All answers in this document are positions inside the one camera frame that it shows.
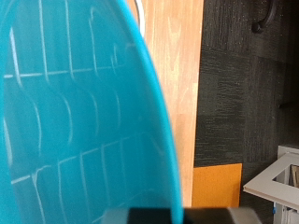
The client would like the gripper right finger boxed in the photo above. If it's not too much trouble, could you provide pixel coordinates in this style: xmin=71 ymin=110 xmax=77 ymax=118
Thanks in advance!
xmin=182 ymin=207 xmax=263 ymax=224

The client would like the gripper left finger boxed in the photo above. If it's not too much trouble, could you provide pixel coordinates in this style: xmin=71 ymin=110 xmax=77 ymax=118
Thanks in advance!
xmin=102 ymin=207 xmax=174 ymax=224

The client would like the blue plate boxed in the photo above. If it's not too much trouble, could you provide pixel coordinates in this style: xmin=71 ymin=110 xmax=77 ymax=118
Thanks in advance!
xmin=0 ymin=0 xmax=185 ymax=224

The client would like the orange flat board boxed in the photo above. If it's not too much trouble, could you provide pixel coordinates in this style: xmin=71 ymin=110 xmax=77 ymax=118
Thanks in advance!
xmin=192 ymin=162 xmax=243 ymax=208

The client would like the light grey framed furniture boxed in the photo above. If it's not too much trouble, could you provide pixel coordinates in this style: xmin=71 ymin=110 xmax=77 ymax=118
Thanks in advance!
xmin=242 ymin=144 xmax=299 ymax=224

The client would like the black curved floor object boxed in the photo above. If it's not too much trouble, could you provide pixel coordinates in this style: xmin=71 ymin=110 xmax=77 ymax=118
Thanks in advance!
xmin=251 ymin=0 xmax=278 ymax=34

